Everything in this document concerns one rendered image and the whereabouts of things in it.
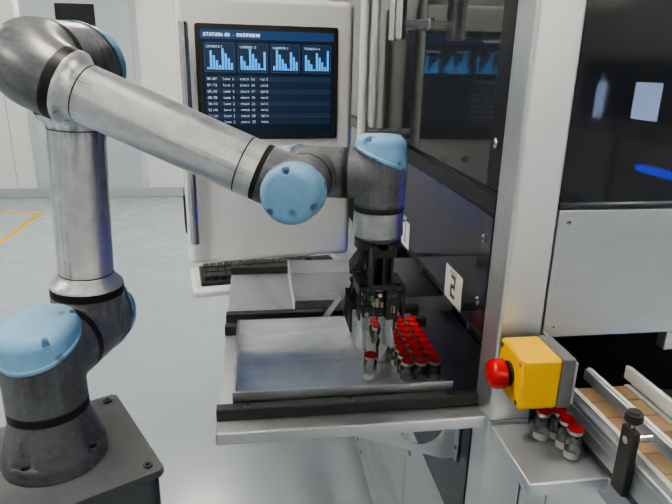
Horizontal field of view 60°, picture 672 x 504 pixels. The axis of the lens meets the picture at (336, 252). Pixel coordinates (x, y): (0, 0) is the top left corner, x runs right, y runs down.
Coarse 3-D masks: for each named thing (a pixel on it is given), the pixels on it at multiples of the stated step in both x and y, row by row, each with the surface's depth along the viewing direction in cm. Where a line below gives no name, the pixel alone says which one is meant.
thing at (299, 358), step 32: (256, 320) 111; (288, 320) 112; (320, 320) 112; (256, 352) 105; (288, 352) 105; (320, 352) 106; (352, 352) 106; (256, 384) 95; (288, 384) 95; (320, 384) 95; (352, 384) 95; (384, 384) 89; (416, 384) 90; (448, 384) 91
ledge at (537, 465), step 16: (496, 432) 84; (512, 432) 84; (528, 432) 84; (512, 448) 80; (528, 448) 80; (544, 448) 81; (512, 464) 78; (528, 464) 77; (544, 464) 77; (560, 464) 77; (576, 464) 77; (592, 464) 78; (528, 480) 74; (544, 480) 74; (560, 480) 74; (576, 480) 74; (592, 480) 75
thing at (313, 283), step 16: (288, 272) 141; (304, 272) 145; (320, 272) 146; (336, 272) 146; (400, 272) 147; (416, 272) 147; (304, 288) 135; (320, 288) 136; (336, 288) 136; (416, 288) 137; (432, 288) 137; (304, 304) 120; (320, 304) 121; (432, 304) 124; (448, 304) 125
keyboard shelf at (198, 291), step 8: (192, 272) 167; (192, 280) 161; (200, 280) 160; (192, 288) 156; (200, 288) 155; (208, 288) 155; (216, 288) 155; (224, 288) 155; (200, 296) 154; (208, 296) 154
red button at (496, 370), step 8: (488, 360) 78; (496, 360) 76; (504, 360) 76; (488, 368) 77; (496, 368) 75; (504, 368) 75; (488, 376) 77; (496, 376) 75; (504, 376) 75; (488, 384) 77; (496, 384) 75; (504, 384) 75
